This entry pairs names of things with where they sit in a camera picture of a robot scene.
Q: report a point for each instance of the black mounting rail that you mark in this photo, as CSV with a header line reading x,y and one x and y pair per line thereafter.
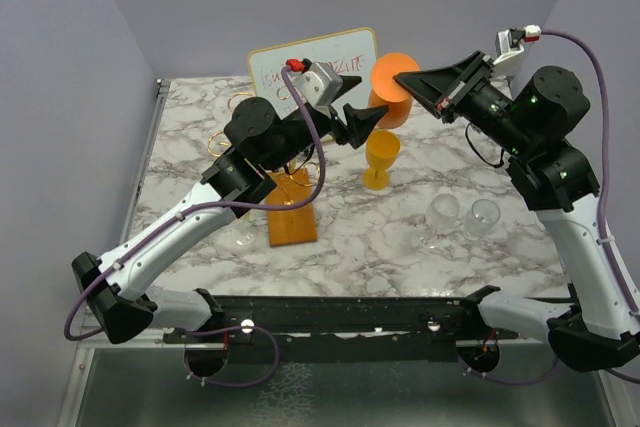
x,y
337,329

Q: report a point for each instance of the yellow framed whiteboard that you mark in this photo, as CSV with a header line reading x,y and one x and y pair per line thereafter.
x,y
350,53

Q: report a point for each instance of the clear wine glass left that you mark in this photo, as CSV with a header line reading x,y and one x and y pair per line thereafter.
x,y
244,230

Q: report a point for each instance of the clear wine glass middle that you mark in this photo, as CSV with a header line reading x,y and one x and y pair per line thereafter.
x,y
440,217

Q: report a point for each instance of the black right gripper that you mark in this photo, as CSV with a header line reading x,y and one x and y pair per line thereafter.
x,y
436,85

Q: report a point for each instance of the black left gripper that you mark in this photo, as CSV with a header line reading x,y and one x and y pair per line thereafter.
x,y
360,122

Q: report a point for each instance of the orange plastic wine glass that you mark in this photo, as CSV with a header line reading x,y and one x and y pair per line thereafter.
x,y
386,91

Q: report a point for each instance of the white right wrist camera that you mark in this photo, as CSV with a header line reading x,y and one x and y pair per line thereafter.
x,y
510,48

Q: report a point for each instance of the clear wine glass right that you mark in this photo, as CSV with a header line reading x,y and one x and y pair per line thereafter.
x,y
481,217

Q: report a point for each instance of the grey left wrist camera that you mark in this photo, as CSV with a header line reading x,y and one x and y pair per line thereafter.
x,y
319,85

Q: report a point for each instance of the wooden rack base board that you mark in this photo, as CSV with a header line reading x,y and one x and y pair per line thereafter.
x,y
291,227

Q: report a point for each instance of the yellow plastic wine glass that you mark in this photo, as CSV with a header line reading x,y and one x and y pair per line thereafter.
x,y
382,149

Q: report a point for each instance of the gold wire wine glass rack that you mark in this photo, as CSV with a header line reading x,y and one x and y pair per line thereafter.
x,y
256,136

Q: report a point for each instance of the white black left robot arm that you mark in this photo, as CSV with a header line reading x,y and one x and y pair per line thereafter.
x,y
116,285

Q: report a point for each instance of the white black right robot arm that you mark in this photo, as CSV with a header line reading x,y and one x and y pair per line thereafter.
x,y
599,329

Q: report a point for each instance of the clear wine glass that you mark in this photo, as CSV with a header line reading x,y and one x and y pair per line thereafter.
x,y
481,217
244,230
440,217

